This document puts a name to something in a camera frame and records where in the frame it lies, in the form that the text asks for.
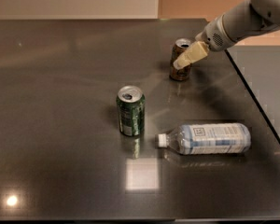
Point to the grey side table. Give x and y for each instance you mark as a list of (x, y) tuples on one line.
[(260, 66)]

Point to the clear plastic water bottle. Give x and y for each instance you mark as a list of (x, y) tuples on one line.
[(202, 139)]

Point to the orange soda can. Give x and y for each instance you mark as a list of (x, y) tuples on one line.
[(177, 70)]

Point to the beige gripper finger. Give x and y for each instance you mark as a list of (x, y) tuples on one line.
[(195, 52)]

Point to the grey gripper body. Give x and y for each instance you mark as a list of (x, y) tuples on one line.
[(213, 35)]

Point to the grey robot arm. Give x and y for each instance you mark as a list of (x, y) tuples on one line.
[(250, 18)]

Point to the green soda can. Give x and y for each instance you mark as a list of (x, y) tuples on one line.
[(131, 110)]

